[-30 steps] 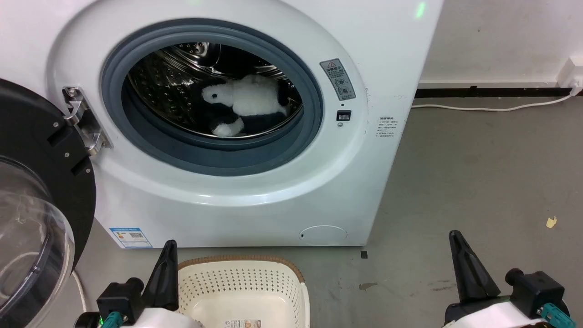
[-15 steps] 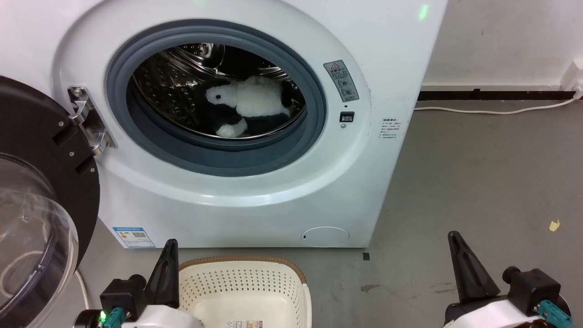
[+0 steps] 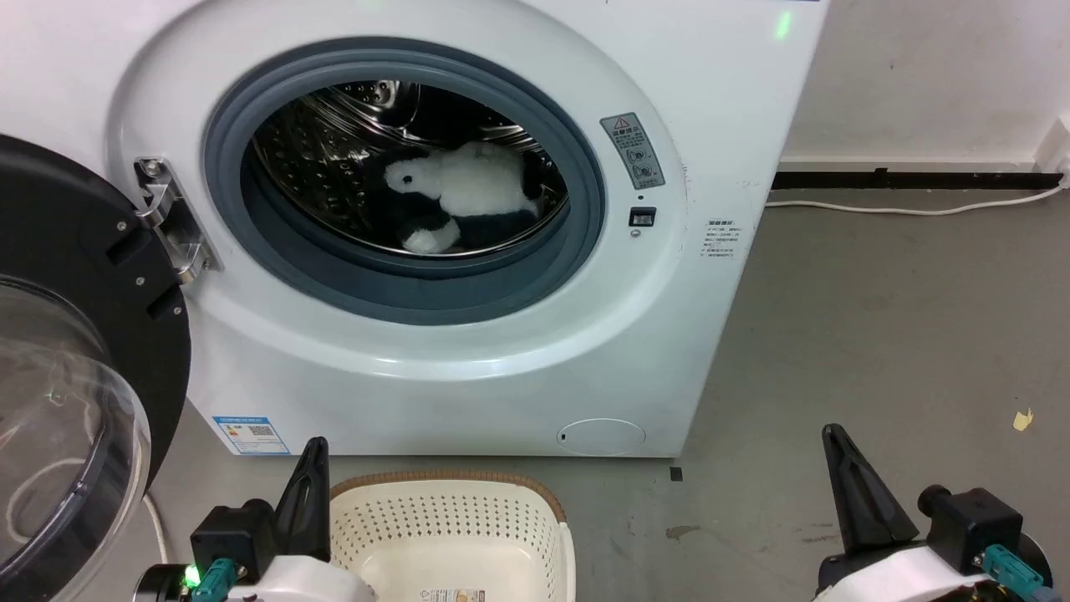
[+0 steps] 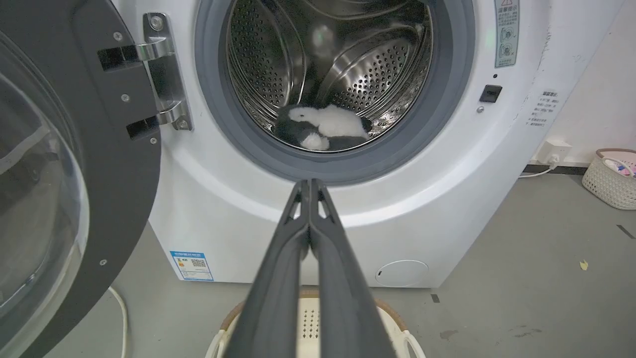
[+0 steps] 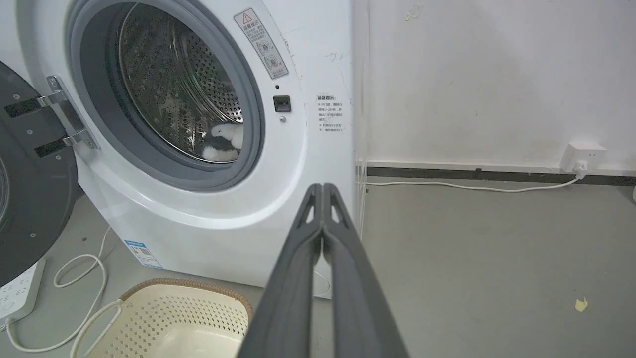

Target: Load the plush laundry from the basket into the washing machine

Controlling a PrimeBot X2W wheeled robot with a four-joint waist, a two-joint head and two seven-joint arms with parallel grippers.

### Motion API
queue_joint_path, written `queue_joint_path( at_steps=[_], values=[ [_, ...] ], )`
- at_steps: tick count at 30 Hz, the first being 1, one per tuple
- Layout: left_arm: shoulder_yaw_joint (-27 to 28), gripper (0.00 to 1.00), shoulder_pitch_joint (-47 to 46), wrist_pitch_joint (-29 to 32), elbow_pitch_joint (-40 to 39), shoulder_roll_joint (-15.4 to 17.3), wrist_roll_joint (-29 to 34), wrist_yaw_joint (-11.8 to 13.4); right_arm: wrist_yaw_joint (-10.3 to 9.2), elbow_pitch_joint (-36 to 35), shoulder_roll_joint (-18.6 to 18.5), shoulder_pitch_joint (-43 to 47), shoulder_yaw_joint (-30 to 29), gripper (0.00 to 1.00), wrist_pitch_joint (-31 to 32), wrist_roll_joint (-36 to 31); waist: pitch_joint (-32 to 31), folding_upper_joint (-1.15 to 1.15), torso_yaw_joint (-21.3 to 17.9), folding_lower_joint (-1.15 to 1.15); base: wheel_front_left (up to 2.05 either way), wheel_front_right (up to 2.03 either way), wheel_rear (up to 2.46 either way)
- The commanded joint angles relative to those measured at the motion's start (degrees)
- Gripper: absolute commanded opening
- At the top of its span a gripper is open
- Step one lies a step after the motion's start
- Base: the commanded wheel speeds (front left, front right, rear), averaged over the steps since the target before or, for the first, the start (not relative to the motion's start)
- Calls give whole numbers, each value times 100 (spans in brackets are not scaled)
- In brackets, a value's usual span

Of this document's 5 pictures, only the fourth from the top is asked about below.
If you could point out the white front-load washing machine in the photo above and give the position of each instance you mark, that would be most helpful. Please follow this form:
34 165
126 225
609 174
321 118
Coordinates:
447 174

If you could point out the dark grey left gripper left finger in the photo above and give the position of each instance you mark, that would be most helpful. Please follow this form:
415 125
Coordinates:
278 298

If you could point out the chrome door hinge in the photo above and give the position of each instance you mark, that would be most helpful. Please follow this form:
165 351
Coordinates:
166 69

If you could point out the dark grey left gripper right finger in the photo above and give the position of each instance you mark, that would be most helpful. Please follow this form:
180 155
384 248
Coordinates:
343 298

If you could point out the black and white plush toy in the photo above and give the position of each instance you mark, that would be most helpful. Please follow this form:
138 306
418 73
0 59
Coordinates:
325 127

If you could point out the white plastic laundry basket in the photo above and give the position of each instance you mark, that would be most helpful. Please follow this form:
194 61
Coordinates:
310 323

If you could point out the dark grey washing machine door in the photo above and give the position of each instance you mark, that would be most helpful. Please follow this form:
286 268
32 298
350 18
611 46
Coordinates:
64 164

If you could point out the white wall power socket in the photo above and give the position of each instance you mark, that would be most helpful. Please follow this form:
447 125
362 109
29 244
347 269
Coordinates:
553 151

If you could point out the cream woven storage basket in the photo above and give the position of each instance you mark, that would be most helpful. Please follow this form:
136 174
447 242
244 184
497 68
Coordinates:
610 181

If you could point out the blue energy label sticker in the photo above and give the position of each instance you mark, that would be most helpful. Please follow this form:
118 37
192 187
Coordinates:
192 265

